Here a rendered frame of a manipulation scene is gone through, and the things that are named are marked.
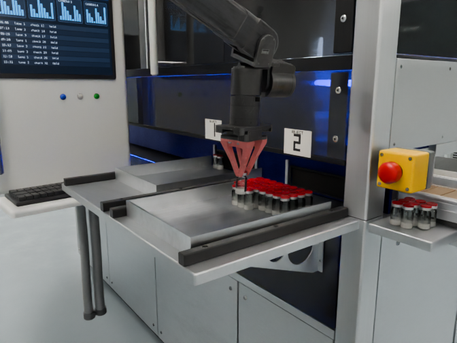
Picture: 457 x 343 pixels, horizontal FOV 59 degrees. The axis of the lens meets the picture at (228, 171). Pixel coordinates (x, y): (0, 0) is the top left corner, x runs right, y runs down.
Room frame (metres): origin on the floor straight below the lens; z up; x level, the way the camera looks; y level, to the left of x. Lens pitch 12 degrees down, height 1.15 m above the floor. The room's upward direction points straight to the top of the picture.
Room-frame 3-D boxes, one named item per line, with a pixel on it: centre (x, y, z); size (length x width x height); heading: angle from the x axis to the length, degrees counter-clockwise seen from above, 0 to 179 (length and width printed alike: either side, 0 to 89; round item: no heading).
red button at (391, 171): (0.72, -0.30, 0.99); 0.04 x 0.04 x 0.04; 37
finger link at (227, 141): (0.77, -0.03, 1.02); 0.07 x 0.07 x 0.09; 52
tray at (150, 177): (1.15, 0.12, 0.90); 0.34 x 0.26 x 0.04; 127
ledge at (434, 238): (0.76, -0.38, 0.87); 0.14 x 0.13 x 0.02; 127
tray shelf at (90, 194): (0.97, 0.07, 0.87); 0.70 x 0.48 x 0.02; 37
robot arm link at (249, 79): (0.77, -0.04, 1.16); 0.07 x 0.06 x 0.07; 123
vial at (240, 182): (0.77, -0.03, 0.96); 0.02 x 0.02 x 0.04
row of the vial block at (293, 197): (0.87, -0.09, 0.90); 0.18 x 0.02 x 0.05; 36
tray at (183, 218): (0.81, 0.00, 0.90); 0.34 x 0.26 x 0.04; 126
